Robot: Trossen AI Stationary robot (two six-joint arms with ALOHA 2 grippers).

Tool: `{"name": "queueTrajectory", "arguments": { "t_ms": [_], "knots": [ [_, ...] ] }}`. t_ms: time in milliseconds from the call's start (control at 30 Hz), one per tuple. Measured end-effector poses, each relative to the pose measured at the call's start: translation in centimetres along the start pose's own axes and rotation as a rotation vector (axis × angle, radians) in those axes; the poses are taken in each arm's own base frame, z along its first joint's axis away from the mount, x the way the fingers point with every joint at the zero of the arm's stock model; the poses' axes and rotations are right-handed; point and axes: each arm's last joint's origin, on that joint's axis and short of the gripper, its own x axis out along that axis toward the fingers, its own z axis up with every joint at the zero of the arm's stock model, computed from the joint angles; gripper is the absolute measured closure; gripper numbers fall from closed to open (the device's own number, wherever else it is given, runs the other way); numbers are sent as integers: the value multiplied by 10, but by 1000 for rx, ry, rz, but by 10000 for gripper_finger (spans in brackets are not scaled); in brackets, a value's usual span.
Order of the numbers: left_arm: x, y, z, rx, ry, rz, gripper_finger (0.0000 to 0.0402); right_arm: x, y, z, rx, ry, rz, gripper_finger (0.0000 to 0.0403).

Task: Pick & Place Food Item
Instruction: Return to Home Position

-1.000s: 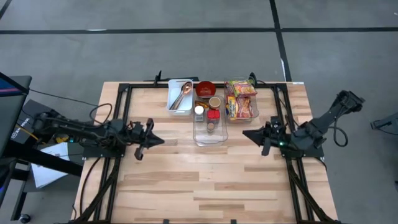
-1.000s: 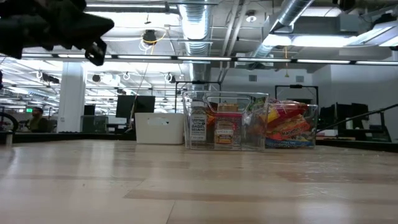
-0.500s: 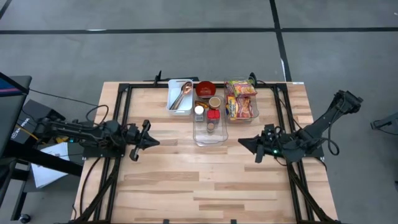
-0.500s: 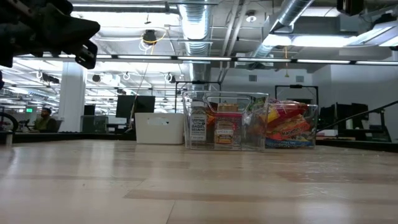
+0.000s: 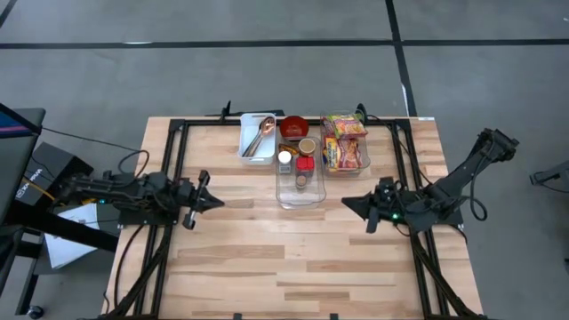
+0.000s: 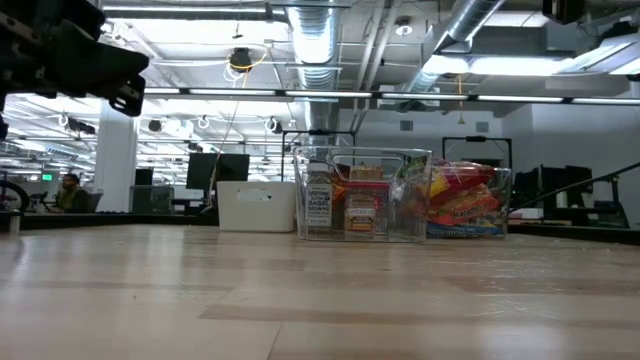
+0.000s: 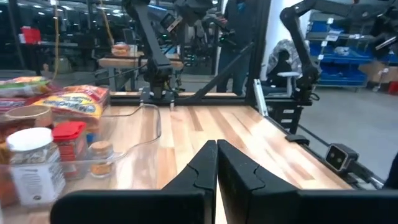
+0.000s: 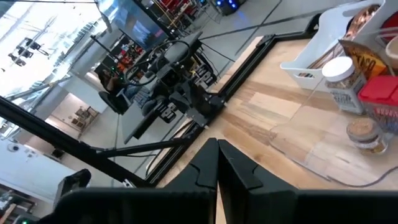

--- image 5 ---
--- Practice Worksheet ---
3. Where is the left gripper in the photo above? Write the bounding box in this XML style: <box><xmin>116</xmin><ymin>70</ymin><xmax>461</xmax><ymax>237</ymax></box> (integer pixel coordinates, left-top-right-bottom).
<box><xmin>175</xmin><ymin>169</ymin><xmax>226</xmax><ymax>231</ymax></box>

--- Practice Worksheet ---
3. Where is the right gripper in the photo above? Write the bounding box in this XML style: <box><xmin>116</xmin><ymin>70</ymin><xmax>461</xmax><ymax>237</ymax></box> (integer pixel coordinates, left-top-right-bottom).
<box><xmin>341</xmin><ymin>176</ymin><xmax>404</xmax><ymax>235</ymax></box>

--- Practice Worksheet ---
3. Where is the red-edged ramen packet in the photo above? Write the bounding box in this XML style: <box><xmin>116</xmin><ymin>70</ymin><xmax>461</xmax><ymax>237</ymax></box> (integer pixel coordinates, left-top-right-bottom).
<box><xmin>328</xmin><ymin>136</ymin><xmax>363</xmax><ymax>172</ymax></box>

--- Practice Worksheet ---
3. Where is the small red packet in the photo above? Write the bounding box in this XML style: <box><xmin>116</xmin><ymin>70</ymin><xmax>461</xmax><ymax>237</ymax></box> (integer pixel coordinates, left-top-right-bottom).
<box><xmin>295</xmin><ymin>156</ymin><xmax>316</xmax><ymax>177</ymax></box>

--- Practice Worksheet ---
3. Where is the green-edged ramen packet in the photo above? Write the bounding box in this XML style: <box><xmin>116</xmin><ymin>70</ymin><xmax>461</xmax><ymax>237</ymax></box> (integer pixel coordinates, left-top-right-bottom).
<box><xmin>326</xmin><ymin>114</ymin><xmax>369</xmax><ymax>140</ymax></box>

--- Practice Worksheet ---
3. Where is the white-capped bagel seasoning jar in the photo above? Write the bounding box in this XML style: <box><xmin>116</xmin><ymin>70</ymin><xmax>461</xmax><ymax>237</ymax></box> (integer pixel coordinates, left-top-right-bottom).
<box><xmin>276</xmin><ymin>149</ymin><xmax>293</xmax><ymax>174</ymax></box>

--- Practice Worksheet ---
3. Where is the clear plastic bin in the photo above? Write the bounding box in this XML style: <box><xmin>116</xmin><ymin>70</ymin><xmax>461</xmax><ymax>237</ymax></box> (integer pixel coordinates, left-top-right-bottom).
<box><xmin>274</xmin><ymin>135</ymin><xmax>327</xmax><ymax>211</ymax></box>
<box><xmin>319</xmin><ymin>109</ymin><xmax>373</xmax><ymax>175</ymax></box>

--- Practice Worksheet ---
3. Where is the white plastic bin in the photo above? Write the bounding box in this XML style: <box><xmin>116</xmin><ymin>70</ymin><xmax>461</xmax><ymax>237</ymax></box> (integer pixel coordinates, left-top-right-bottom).
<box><xmin>237</xmin><ymin>112</ymin><xmax>277</xmax><ymax>166</ymax></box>

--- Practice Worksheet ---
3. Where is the red bowl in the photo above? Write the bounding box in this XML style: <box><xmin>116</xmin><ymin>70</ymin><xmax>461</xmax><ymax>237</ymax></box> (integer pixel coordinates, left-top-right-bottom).
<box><xmin>279</xmin><ymin>115</ymin><xmax>310</xmax><ymax>141</ymax></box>

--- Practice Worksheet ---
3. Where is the white paper sheet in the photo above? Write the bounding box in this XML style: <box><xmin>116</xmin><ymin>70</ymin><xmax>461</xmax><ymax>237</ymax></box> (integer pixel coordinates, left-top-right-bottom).
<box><xmin>44</xmin><ymin>203</ymin><xmax>101</xmax><ymax>270</ymax></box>

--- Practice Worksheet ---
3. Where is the black wheeled stand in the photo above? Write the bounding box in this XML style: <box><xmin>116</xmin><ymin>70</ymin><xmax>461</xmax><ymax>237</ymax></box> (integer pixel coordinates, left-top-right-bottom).
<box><xmin>0</xmin><ymin>202</ymin><xmax>120</xmax><ymax>319</ymax></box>

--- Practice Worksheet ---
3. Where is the black computer case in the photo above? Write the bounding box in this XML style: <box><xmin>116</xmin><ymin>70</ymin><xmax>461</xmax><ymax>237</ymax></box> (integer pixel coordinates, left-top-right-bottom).
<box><xmin>15</xmin><ymin>141</ymin><xmax>94</xmax><ymax>208</ymax></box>

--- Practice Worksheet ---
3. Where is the grey chair base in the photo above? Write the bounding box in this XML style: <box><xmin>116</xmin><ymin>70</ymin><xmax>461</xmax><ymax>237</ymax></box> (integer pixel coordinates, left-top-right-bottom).
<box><xmin>528</xmin><ymin>160</ymin><xmax>569</xmax><ymax>204</ymax></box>

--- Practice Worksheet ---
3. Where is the black computer monitor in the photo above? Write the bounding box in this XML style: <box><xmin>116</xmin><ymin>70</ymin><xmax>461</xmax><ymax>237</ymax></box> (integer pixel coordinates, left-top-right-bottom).
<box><xmin>0</xmin><ymin>101</ymin><xmax>47</xmax><ymax>226</ymax></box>

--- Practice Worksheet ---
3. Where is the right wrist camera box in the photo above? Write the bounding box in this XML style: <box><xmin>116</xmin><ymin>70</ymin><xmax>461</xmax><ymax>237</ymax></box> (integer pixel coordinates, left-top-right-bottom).
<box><xmin>377</xmin><ymin>176</ymin><xmax>397</xmax><ymax>196</ymax></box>

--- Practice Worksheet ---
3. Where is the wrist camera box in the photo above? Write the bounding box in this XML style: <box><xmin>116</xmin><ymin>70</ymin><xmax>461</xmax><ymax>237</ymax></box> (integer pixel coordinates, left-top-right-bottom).
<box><xmin>147</xmin><ymin>172</ymin><xmax>169</xmax><ymax>191</ymax></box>
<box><xmin>377</xmin><ymin>176</ymin><xmax>397</xmax><ymax>196</ymax></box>

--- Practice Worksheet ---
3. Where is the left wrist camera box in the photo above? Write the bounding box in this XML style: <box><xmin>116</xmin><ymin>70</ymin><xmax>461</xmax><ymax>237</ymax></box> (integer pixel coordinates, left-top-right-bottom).
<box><xmin>147</xmin><ymin>172</ymin><xmax>169</xmax><ymax>191</ymax></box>

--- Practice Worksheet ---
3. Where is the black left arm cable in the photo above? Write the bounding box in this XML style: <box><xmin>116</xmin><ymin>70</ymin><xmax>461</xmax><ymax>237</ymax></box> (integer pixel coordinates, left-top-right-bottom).
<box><xmin>116</xmin><ymin>149</ymin><xmax>151</xmax><ymax>180</ymax></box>

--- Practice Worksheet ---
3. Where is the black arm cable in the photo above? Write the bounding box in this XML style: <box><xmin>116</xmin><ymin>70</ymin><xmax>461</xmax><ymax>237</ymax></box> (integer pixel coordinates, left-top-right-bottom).
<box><xmin>116</xmin><ymin>149</ymin><xmax>151</xmax><ymax>180</ymax></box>
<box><xmin>461</xmin><ymin>150</ymin><xmax>489</xmax><ymax>222</ymax></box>

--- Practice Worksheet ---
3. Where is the thick black floor cable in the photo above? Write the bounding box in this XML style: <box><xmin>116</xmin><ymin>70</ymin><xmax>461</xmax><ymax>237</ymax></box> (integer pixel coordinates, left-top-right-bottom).
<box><xmin>113</xmin><ymin>224</ymin><xmax>148</xmax><ymax>310</ymax></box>

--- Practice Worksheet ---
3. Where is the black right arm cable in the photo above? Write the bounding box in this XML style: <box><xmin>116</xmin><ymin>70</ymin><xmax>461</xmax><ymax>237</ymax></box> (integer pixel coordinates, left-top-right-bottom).
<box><xmin>461</xmin><ymin>150</ymin><xmax>489</xmax><ymax>222</ymax></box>

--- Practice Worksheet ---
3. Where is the thin black cable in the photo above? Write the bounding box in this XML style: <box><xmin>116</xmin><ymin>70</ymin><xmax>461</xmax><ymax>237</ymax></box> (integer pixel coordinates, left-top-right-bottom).
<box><xmin>42</xmin><ymin>127</ymin><xmax>141</xmax><ymax>155</ymax></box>

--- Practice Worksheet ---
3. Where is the yellow cable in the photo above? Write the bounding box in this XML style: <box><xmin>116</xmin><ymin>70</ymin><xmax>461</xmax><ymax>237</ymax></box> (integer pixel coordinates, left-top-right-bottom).
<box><xmin>24</xmin><ymin>176</ymin><xmax>57</xmax><ymax>202</ymax></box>

